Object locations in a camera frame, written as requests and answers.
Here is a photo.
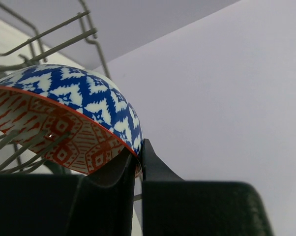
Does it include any grey wire dish rack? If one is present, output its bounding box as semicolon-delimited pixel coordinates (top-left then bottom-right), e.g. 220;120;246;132
0;0;144;202

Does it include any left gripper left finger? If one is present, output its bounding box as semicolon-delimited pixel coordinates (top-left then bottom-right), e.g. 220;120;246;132
0;149;135;236

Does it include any red patterned bowl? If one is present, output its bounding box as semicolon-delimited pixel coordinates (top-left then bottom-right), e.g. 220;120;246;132
0;64;143;175

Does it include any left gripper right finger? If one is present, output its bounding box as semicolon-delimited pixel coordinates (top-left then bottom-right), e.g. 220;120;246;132
142;139;273;236

